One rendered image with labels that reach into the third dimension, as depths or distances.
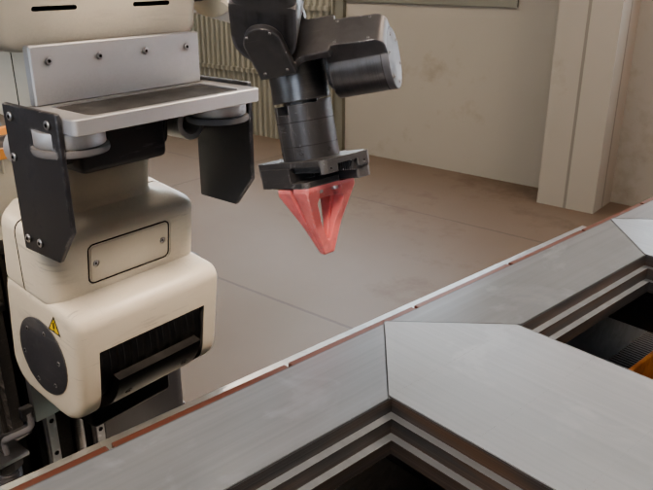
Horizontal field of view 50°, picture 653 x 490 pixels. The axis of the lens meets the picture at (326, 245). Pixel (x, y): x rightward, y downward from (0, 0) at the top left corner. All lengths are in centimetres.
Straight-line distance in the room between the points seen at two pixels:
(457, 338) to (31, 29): 53
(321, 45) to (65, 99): 29
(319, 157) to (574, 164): 317
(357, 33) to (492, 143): 363
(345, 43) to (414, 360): 29
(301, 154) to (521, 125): 352
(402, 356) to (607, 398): 17
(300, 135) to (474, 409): 30
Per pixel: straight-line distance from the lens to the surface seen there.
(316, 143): 69
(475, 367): 63
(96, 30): 85
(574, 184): 384
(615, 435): 58
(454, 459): 55
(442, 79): 437
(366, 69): 67
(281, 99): 69
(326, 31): 68
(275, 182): 71
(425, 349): 65
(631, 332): 137
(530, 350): 67
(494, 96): 422
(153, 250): 94
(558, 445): 55
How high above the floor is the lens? 118
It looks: 22 degrees down
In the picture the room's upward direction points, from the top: straight up
